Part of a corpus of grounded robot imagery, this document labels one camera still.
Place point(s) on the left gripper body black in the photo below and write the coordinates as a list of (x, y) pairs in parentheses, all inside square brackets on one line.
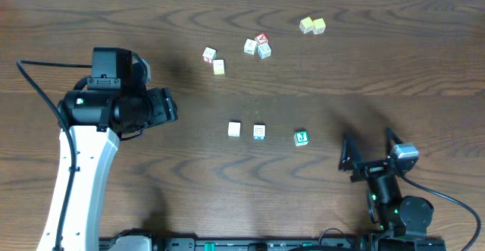
[(158, 112)]

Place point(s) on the yellow block far right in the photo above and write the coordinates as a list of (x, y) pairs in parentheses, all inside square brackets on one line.
[(319, 26)]

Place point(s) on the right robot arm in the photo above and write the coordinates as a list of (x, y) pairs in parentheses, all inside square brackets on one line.
[(403, 220)]

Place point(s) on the red A block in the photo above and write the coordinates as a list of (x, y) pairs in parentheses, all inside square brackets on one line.
[(261, 38)]

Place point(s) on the blue block in cluster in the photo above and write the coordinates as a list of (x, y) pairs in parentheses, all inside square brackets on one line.
[(264, 50)]

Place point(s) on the green J block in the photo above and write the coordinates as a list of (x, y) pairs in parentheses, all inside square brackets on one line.
[(301, 138)]

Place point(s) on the plain white block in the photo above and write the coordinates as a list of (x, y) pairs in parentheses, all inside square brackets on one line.
[(234, 128)]

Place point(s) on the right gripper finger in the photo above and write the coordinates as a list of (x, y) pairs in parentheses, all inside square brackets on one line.
[(391, 138), (350, 158)]

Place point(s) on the yellow block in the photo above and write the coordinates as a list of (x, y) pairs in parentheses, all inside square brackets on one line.
[(218, 67), (306, 25), (319, 26)]

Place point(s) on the white red block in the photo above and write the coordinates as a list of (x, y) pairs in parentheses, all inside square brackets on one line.
[(209, 55)]

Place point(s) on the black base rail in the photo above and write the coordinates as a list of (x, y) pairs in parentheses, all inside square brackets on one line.
[(143, 240)]

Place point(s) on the white block in cluster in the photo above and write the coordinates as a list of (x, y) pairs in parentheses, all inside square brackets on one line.
[(250, 46)]

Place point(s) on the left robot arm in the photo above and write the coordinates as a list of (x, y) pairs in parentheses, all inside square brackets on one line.
[(109, 106)]

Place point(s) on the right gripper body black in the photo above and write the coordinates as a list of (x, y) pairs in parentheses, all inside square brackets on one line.
[(372, 170)]

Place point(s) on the yellow block near centre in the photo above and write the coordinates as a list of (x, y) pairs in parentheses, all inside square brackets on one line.
[(218, 67)]

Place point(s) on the blue X block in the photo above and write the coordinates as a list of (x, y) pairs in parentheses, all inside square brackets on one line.
[(259, 132)]

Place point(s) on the yellow block far left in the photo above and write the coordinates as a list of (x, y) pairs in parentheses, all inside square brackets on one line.
[(306, 25)]

